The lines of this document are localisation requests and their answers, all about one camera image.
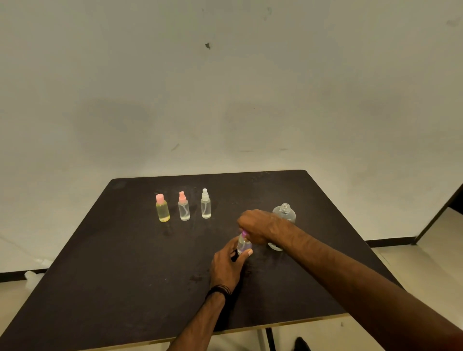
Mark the person's right hand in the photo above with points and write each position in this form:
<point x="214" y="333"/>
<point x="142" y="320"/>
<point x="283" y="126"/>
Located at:
<point x="264" y="226"/>

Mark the small purple tinted bottle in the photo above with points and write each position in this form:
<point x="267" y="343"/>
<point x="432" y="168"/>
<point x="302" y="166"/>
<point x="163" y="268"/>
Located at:
<point x="243" y="246"/>

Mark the person's left hand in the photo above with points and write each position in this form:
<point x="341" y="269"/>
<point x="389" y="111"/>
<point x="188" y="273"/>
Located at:
<point x="224" y="271"/>

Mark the white plastic object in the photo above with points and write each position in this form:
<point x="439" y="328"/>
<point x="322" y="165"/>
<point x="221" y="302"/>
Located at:
<point x="32" y="277"/>

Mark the pink spray cap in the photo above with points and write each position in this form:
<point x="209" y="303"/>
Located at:
<point x="182" y="197"/>

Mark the black wristband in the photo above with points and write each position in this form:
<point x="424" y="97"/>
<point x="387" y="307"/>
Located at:
<point x="219" y="290"/>

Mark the dark door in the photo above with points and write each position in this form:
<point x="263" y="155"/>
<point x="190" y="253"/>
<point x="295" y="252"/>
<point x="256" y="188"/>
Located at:
<point x="457" y="200"/>

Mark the large clear bottle blue label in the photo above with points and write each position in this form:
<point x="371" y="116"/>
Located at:
<point x="285" y="213"/>

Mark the person's right forearm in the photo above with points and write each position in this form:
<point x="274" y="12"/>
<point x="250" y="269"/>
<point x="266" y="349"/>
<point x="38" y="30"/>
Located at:
<point x="369" y="285"/>

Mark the person's black trousers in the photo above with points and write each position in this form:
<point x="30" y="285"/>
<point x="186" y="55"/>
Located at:
<point x="302" y="344"/>

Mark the person's left forearm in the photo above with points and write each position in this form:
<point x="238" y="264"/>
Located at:
<point x="199" y="325"/>

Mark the white spray cap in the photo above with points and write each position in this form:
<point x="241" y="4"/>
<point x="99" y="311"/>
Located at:
<point x="205" y="194"/>

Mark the black table leg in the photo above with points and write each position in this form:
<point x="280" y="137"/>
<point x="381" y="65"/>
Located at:
<point x="270" y="340"/>

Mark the small yellow bottle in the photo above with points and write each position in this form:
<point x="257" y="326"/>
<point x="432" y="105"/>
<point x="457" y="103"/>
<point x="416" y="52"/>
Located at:
<point x="162" y="213"/>

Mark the small clear bottle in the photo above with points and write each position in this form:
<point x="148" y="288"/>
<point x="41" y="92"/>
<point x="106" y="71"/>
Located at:
<point x="205" y="210"/>
<point x="184" y="212"/>

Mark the purple spray cap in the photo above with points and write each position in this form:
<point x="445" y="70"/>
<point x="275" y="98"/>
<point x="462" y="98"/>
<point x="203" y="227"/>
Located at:
<point x="245" y="234"/>

